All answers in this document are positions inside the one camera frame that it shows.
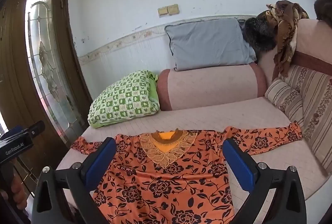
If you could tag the orange floral shirt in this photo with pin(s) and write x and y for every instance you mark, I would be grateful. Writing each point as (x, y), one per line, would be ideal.
(166, 187)

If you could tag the grey pillow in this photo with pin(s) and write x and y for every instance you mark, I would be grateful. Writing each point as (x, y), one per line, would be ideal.
(210, 44)

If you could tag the beige wall switch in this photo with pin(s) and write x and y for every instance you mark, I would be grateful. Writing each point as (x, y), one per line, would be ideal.
(173, 9)
(163, 11)

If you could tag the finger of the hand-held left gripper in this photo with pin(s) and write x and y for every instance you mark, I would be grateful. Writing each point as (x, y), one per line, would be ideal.
(33, 129)

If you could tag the person's left hand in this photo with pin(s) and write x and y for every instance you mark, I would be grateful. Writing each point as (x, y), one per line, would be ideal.
(18, 191)

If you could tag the brown patterned scarf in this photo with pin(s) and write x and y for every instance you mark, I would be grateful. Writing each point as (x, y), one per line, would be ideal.
(285, 31)

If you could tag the large striped floral cushion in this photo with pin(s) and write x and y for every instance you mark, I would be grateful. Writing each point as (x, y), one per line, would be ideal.
(317, 109)

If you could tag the dark furry cloth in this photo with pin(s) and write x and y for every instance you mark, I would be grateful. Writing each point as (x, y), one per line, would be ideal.
(324, 9)
(259, 34)

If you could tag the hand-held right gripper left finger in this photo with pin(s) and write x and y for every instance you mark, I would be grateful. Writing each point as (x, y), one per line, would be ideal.
(101, 161)

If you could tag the wooden door with stained glass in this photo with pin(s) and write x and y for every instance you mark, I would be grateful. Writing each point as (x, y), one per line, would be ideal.
(13, 70)

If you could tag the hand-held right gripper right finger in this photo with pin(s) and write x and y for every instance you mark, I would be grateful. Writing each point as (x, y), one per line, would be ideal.
(239, 164)

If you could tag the green checked pillow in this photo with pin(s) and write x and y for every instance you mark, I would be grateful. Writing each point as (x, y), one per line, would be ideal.
(124, 99)

